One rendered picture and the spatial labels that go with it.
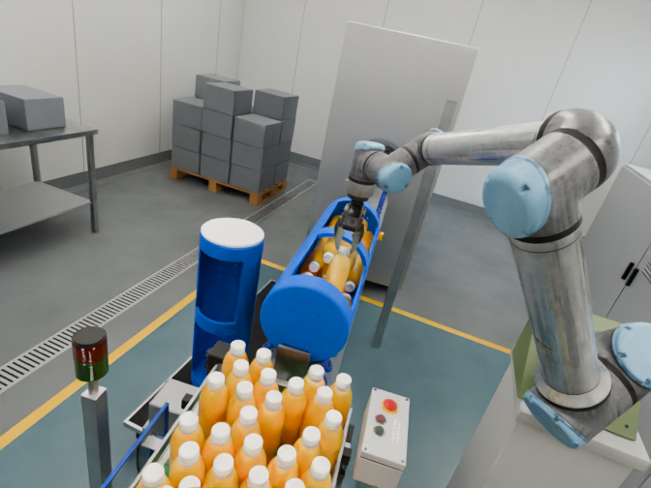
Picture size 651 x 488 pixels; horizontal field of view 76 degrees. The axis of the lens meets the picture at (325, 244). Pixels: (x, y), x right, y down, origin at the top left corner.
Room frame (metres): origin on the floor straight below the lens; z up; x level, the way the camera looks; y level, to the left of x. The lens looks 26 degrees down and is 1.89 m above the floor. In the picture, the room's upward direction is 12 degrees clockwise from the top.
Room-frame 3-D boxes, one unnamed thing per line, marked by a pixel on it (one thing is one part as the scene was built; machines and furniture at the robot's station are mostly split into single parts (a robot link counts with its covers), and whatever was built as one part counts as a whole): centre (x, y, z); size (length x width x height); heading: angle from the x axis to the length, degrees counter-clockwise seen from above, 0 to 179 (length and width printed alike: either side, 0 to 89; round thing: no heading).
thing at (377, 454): (0.72, -0.24, 1.05); 0.20 x 0.10 x 0.10; 172
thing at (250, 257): (1.66, 0.42, 0.59); 0.28 x 0.28 x 0.88
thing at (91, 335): (0.63, 0.43, 1.18); 0.06 x 0.06 x 0.16
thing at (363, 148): (1.28, -0.07, 1.56); 0.10 x 0.09 x 0.12; 32
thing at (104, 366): (0.63, 0.43, 1.18); 0.06 x 0.06 x 0.05
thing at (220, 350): (0.95, 0.23, 0.95); 0.10 x 0.07 x 0.10; 82
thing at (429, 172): (2.40, -0.50, 0.85); 0.06 x 0.06 x 1.70; 82
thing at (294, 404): (0.77, 0.00, 1.00); 0.07 x 0.07 x 0.19
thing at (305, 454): (0.64, -0.06, 1.00); 0.07 x 0.07 x 0.19
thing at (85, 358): (0.63, 0.43, 1.23); 0.06 x 0.06 x 0.04
